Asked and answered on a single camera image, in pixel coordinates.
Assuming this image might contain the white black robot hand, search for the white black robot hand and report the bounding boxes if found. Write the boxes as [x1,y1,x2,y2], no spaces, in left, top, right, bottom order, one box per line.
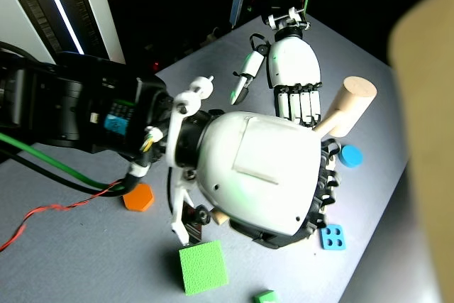
[194,110,343,250]
[230,33,323,129]

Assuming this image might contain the wooden mallet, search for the wooden mallet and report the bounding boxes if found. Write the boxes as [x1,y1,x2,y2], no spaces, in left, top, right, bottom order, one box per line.
[211,76,377,226]

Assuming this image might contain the blue round disc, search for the blue round disc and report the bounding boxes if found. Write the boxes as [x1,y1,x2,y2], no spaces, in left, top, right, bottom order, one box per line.
[338,145,364,168]

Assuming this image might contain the blue four-hole square block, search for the blue four-hole square block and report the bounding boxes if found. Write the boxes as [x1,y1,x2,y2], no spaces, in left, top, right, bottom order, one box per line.
[319,224,347,250]

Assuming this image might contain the orange hexagon block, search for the orange hexagon block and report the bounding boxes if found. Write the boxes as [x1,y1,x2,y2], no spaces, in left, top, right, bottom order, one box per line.
[123,182,156,212]

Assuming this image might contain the small green block letter Y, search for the small green block letter Y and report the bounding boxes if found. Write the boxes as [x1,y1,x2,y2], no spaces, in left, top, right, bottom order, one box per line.
[252,290,277,303]

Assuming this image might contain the large green foam cube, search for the large green foam cube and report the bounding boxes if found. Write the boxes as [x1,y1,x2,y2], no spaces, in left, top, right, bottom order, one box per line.
[178,240,230,296]

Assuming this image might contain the beige blurred panel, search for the beige blurred panel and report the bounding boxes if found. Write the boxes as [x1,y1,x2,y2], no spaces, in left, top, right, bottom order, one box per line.
[388,0,454,303]

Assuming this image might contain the grey table cloth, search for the grey table cloth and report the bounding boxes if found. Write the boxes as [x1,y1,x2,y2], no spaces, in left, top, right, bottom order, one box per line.
[0,13,419,303]

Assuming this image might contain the white black equipment tower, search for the white black equipment tower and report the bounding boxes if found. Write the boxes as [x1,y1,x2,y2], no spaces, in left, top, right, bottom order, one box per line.
[0,0,126,65]

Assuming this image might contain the white blue cable plug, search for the white blue cable plug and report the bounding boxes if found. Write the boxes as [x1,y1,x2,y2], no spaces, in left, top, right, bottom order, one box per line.
[229,0,245,27]

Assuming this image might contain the thick green cable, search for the thick green cable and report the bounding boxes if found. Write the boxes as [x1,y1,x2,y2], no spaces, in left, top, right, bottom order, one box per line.
[0,132,127,190]

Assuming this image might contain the red black twisted cable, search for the red black twisted cable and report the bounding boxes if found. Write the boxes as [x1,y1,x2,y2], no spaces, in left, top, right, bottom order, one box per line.
[0,181,123,253]

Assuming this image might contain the thick black cable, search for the thick black cable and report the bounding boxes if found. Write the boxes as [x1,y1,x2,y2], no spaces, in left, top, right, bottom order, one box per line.
[0,148,138,198]

